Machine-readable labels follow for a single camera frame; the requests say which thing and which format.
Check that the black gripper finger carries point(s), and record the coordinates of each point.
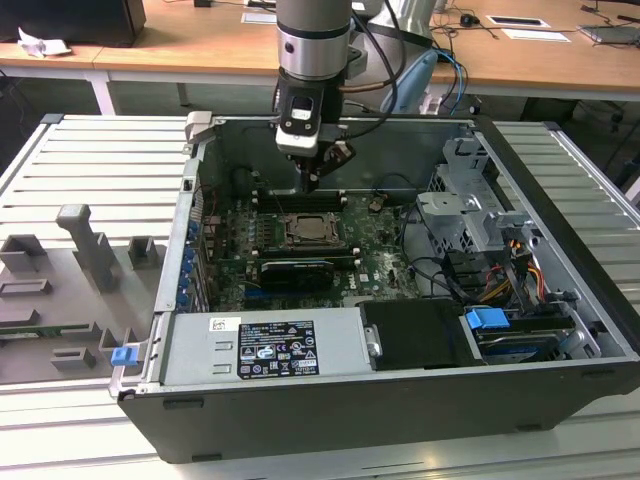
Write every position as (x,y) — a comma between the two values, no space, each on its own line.
(337,155)
(305,170)

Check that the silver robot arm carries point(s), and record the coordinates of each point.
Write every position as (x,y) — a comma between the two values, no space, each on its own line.
(312,50)

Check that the RAM slot with white clips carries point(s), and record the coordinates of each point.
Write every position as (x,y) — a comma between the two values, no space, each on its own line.
(345,261)
(300,204)
(325,195)
(310,251)

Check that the CPU socket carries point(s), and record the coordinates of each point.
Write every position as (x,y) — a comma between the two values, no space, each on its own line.
(283,232)

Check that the grey wrist box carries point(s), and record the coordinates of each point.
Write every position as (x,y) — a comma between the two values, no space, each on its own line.
(357,60)

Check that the silver coin battery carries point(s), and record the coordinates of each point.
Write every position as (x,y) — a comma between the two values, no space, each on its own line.
(376,203)

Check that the black graphics card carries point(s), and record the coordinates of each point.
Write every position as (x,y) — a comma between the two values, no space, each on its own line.
(295,275)

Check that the grey plastic case latch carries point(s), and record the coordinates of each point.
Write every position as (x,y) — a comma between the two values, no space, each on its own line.
(197,125)

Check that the silver perforated drive cage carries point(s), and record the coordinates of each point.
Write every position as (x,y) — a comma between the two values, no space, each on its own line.
(452,202)

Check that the green motherboard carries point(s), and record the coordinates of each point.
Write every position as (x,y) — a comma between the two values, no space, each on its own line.
(385,270)

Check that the wooden desk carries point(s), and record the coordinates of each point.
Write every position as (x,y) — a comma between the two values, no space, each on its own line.
(200,45)

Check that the black computer mouse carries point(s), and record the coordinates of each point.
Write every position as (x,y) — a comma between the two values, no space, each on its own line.
(468,20)

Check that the black plastic shroud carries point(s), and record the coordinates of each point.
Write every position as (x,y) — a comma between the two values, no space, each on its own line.
(415,335)

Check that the silver power supply with label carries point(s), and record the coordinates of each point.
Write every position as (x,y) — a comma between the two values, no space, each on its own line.
(200,350)

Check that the white paper sheet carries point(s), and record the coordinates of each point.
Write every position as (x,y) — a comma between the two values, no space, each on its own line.
(535,35)

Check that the hard disk in blue carrier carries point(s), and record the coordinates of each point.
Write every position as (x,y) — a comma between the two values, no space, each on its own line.
(485,319)

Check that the open black PC case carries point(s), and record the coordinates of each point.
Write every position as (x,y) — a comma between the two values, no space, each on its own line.
(350,420)

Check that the blue plastic latch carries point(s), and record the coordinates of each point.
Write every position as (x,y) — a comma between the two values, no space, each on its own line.
(123,357)

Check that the black computer tower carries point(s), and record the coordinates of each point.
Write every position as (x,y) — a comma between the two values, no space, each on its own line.
(75,20)

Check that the grey parts rack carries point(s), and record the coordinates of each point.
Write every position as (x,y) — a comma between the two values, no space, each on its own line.
(60,300)

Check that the grey laptop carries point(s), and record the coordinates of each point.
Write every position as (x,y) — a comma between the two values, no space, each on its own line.
(610,35)

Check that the crumpled white paper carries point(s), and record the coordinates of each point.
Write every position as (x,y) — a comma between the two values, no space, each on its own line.
(42,45)

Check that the green RAM stick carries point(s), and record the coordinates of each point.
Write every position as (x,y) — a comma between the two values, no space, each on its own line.
(30,332)

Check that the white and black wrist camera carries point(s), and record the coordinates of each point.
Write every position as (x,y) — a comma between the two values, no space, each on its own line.
(297,140)

